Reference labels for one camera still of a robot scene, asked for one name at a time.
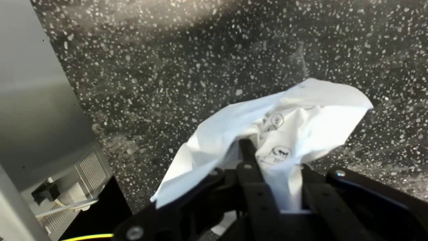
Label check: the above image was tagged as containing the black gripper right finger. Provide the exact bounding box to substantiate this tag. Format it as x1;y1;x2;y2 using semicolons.
302;165;428;241

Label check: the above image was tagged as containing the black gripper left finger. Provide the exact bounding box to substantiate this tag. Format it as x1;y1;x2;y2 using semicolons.
112;138;286;241

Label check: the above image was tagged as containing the white tissue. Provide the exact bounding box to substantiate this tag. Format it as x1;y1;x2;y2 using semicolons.
150;78;374;212

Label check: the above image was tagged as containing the large white office printer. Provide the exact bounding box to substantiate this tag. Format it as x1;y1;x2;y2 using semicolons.
0;0;115;241

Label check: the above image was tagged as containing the thin yellow cable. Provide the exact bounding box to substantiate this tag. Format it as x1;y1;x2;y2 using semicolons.
61;232;115;241

